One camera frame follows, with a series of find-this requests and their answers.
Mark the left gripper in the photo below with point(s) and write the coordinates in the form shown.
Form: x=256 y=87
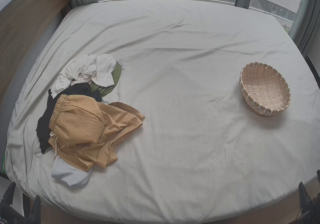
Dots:
x=8 y=214

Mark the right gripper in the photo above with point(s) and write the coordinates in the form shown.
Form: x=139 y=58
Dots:
x=312 y=215

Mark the tan shorts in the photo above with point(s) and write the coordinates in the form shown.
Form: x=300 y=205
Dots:
x=80 y=123

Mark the pale blue garment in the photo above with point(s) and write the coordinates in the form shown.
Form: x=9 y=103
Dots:
x=70 y=173

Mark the black garment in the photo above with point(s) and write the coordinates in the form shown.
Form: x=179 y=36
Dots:
x=45 y=123

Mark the round woven basket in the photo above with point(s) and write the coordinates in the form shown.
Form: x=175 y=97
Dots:
x=265 y=85

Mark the bed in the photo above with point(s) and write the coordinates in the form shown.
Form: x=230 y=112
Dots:
x=190 y=143

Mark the white garment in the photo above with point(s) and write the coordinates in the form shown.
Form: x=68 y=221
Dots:
x=82 y=68

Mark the green garment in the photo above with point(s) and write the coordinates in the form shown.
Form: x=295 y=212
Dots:
x=116 y=75

